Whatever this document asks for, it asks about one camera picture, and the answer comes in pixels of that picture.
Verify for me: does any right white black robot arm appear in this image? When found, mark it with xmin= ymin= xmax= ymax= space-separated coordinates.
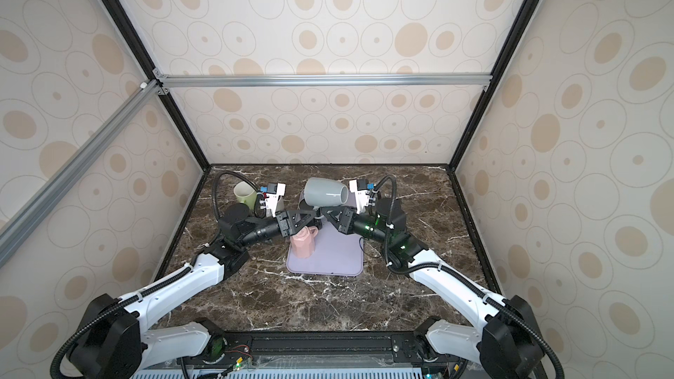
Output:
xmin=304 ymin=175 xmax=565 ymax=378

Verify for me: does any black frame post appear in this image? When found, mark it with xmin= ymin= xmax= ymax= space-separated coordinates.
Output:
xmin=448 ymin=0 xmax=542 ymax=174
xmin=100 ymin=0 xmax=211 ymax=171

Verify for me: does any left black frame post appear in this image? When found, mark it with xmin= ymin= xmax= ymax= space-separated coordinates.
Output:
xmin=100 ymin=0 xmax=211 ymax=171

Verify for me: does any horizontal aluminium rail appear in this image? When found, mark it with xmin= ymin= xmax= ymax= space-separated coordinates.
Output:
xmin=158 ymin=73 xmax=493 ymax=88

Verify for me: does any left diagonal aluminium rail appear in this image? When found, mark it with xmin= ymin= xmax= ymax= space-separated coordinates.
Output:
xmin=1 ymin=80 xmax=160 ymax=265

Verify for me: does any light green mug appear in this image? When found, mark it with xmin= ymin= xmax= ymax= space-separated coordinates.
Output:
xmin=233 ymin=181 xmax=257 ymax=211

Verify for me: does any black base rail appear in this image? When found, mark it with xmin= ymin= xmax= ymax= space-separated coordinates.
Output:
xmin=125 ymin=329 xmax=549 ymax=379

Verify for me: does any pink faceted mug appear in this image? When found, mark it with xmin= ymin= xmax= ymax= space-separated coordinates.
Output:
xmin=291 ymin=226 xmax=319 ymax=259

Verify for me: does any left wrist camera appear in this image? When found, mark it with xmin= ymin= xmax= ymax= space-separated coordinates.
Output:
xmin=260 ymin=182 xmax=286 ymax=218

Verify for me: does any lavender plastic tray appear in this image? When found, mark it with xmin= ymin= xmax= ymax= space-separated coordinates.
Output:
xmin=286 ymin=191 xmax=363 ymax=277

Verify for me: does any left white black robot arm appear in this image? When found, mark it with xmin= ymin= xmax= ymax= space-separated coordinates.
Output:
xmin=49 ymin=174 xmax=318 ymax=378

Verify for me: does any white mug red inside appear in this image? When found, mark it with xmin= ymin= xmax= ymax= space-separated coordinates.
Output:
xmin=263 ymin=195 xmax=279 ymax=218

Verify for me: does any right black frame post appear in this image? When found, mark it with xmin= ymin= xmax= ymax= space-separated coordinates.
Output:
xmin=448 ymin=0 xmax=542 ymax=174

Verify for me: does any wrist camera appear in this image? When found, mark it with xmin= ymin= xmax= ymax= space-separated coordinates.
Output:
xmin=260 ymin=182 xmax=286 ymax=218
xmin=349 ymin=179 xmax=376 ymax=214

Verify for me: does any grey mug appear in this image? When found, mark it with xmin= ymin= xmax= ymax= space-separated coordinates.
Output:
xmin=304 ymin=177 xmax=349 ymax=207

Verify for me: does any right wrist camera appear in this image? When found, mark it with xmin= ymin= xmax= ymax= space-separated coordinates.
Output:
xmin=349 ymin=179 xmax=376 ymax=214

